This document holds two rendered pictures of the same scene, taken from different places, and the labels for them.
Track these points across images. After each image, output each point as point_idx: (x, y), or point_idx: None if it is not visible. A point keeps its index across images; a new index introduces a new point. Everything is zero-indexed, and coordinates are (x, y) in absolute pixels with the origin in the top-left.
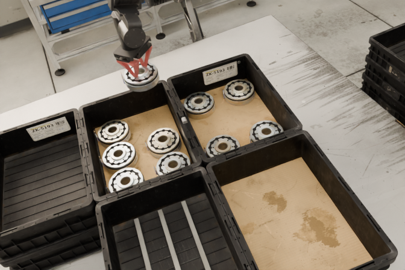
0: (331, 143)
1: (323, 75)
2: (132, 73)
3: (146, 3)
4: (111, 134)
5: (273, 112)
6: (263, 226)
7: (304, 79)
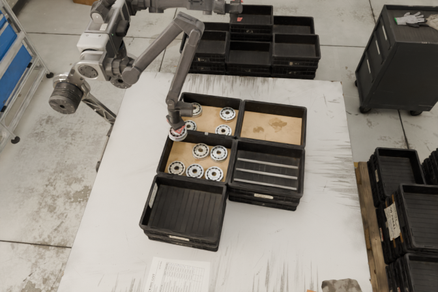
0: None
1: (196, 79)
2: (179, 132)
3: (68, 113)
4: (179, 169)
5: (216, 105)
6: (266, 139)
7: (191, 87)
